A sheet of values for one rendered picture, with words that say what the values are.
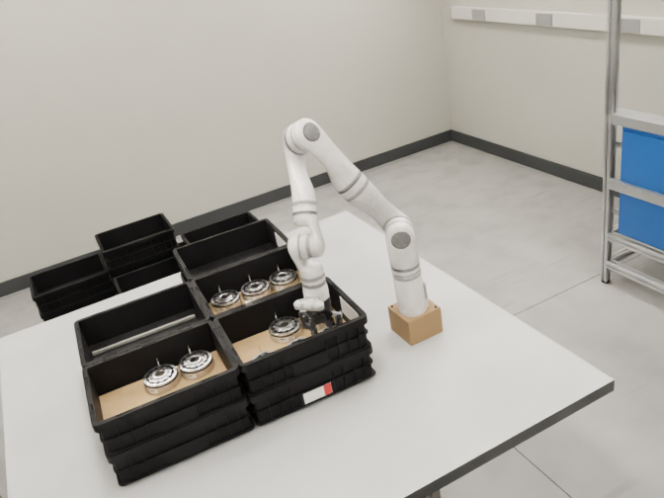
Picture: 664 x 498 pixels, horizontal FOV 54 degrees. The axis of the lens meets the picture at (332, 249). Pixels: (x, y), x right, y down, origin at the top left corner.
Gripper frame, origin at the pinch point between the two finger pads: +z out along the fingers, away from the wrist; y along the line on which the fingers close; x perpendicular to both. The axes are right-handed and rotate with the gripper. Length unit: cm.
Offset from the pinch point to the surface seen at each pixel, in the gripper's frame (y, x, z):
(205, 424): 23.5, 36.2, 5.3
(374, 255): 8, -76, 15
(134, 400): 48, 34, 2
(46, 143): 263, -177, -8
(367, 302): 1.0, -41.3, 15.1
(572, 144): -64, -312, 57
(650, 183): -101, -157, 20
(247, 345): 24.9, 4.6, 2.2
